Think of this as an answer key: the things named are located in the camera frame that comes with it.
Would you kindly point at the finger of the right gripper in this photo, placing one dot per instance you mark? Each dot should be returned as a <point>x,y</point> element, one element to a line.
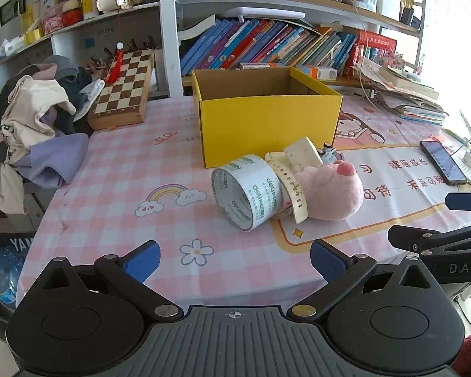
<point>458,201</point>
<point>415,239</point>

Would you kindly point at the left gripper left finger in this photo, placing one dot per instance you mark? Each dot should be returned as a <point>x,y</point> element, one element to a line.
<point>125,276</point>

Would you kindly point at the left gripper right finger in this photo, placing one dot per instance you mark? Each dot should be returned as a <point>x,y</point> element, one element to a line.
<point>342,273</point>

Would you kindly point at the pink plush pig toy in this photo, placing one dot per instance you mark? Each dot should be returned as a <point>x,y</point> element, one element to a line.
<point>333,192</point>

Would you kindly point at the cream wrist watch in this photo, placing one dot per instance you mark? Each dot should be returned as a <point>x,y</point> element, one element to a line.
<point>293,197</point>

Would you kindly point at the pale blue toy truck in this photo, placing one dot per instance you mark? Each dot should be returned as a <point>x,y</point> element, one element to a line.
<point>329,154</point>

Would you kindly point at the white packing tape roll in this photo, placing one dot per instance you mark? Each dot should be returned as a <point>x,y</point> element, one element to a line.
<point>247,191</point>

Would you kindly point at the large white charger plug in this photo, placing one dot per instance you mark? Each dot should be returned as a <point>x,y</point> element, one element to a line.
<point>302,154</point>

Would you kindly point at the black smartphone on table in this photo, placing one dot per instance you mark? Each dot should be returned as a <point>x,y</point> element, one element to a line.
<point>443,162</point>

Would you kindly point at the pink checkered tablecloth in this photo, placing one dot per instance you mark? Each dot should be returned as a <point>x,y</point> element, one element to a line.
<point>148,182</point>

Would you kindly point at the stack of papers and books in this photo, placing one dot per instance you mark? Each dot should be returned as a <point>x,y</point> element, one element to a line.
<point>401,95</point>

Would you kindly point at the water bottle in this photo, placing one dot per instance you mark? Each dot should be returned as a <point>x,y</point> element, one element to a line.
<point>11,265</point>

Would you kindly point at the wooden chess board box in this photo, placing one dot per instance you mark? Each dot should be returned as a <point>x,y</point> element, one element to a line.
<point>123,103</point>

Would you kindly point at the pile of clothes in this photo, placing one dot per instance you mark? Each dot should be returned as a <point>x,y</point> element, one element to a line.
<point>39,107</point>

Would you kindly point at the yellow cardboard box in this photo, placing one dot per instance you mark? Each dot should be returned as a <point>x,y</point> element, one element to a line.
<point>255,111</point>

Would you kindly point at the red tassel ornament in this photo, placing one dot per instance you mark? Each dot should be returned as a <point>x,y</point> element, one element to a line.
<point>115,68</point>

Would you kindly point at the row of colourful books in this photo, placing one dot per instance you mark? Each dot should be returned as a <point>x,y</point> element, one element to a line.
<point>230,44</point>

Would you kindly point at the white shelf post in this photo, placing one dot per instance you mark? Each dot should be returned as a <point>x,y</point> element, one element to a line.
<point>170,50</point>

